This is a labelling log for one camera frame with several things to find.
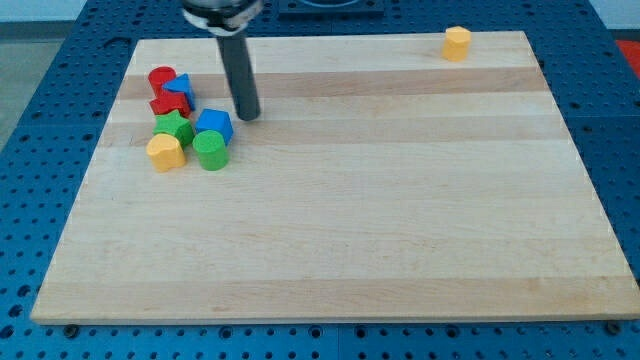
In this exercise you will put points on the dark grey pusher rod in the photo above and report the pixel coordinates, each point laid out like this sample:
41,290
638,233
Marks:
240,76

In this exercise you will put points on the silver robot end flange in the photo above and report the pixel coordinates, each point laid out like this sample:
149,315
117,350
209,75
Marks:
221,17

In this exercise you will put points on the blue triangle block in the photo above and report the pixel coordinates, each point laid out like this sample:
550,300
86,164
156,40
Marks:
182,83

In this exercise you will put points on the blue cube block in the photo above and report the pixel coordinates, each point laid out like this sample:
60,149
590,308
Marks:
215,120

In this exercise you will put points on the red cylinder block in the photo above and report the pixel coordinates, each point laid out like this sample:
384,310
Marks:
158,77

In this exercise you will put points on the red star block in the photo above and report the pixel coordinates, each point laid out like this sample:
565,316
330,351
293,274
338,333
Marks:
170,101

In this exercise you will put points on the green star block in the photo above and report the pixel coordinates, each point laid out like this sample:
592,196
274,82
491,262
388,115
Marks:
174,124

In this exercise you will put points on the green cylinder block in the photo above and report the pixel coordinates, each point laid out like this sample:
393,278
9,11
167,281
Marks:
211,150

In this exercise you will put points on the yellow heart block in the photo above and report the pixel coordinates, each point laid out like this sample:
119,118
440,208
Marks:
165,152

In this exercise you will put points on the wooden board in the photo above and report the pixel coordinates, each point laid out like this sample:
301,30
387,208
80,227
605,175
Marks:
381,183

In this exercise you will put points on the yellow hexagon block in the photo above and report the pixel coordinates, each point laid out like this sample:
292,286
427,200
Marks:
456,44

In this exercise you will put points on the red object at right edge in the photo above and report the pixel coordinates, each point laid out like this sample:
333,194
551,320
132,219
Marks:
631,51

